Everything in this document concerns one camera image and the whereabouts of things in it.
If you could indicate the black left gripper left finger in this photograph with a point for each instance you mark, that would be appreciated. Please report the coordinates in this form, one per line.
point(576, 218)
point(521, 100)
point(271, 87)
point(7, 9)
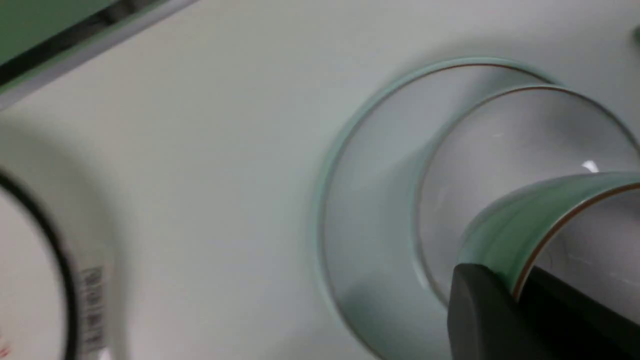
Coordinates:
point(485, 323)

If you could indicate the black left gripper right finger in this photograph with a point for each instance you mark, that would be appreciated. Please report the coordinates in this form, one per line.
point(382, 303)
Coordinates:
point(573, 325)

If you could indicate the pale green cup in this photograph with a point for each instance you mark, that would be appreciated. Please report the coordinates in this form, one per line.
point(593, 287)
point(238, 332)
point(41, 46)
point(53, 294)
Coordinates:
point(583, 229)

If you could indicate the small pale green dish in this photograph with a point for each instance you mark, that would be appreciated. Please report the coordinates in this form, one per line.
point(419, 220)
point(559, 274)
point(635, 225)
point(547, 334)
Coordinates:
point(511, 139)

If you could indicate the large pale green plate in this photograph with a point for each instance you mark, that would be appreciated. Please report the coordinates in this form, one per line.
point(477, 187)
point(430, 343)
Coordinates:
point(366, 247)

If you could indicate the illustrated plate black rim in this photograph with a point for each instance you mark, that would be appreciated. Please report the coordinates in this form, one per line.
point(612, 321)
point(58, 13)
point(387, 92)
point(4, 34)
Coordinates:
point(56, 273)

